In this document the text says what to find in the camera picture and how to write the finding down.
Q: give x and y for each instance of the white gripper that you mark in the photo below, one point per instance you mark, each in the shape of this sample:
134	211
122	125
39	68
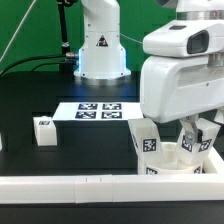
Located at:
184	74

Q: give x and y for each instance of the white round stool seat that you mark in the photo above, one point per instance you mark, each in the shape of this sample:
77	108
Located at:
167	163

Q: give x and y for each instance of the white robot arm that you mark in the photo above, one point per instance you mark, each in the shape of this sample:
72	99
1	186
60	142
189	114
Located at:
102	58

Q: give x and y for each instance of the white marker tag sheet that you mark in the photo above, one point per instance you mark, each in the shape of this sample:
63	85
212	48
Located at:
97	111

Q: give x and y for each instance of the white L-shaped fence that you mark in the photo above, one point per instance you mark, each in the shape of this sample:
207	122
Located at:
117	188

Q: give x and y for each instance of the white block at left edge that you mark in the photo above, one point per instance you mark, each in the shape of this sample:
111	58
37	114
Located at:
1	144

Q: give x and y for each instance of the thin white rod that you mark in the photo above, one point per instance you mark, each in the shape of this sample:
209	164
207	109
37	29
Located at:
17	30

